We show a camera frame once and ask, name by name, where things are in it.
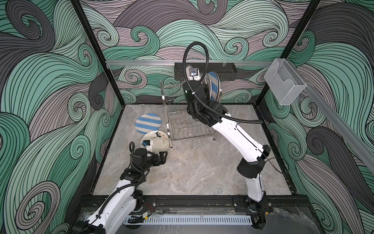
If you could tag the white plate cloud emblem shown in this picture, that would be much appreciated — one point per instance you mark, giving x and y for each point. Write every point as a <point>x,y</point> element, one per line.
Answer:
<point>208,85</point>

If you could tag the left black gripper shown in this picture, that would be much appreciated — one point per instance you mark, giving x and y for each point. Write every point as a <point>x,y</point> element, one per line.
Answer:
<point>161,159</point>

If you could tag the aluminium wall rail back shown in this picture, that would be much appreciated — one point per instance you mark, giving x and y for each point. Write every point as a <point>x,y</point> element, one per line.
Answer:
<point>138,62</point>

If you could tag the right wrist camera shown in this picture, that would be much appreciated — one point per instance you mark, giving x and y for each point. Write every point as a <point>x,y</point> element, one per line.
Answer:
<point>194,74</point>

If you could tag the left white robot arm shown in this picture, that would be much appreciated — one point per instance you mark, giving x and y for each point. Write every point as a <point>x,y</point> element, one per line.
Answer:
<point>125,198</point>

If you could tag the white slotted cable duct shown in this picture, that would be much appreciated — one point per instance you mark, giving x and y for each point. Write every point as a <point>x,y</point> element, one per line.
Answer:
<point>194,220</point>

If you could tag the aluminium wall rail right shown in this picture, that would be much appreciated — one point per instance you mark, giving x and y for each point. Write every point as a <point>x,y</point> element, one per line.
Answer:
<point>321,92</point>

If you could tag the white plate black squiggle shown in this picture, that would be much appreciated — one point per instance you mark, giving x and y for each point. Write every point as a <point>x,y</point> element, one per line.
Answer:
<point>160,141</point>

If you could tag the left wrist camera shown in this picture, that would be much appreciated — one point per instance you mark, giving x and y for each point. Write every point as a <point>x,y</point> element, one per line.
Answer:
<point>148,145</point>

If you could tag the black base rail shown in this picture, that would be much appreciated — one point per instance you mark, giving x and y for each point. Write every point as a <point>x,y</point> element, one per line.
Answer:
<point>220,201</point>

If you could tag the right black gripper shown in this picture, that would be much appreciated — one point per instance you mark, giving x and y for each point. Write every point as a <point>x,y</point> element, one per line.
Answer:
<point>190,94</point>

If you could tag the clear acrylic wall box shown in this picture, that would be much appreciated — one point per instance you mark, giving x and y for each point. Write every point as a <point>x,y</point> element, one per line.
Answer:
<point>285,81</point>

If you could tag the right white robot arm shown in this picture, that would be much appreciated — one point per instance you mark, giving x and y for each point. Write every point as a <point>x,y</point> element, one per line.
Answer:
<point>253,153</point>

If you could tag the black perforated wall shelf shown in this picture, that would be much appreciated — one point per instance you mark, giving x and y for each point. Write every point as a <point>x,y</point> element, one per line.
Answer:
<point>225,72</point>

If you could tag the steel wire dish rack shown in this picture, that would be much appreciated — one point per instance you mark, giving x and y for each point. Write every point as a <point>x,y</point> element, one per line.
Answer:
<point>179,124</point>

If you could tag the aluminium wall rail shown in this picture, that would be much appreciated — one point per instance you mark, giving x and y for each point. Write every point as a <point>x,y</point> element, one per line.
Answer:
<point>321,92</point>
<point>138,62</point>

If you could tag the orange sun plate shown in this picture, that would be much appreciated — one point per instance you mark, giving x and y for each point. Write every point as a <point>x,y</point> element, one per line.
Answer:
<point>188,67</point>

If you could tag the blue striped plate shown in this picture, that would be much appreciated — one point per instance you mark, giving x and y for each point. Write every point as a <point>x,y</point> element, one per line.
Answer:
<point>215,86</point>
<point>148,122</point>

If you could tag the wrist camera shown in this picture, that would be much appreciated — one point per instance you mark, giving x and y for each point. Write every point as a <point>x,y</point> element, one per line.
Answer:
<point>148,145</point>
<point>194,74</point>

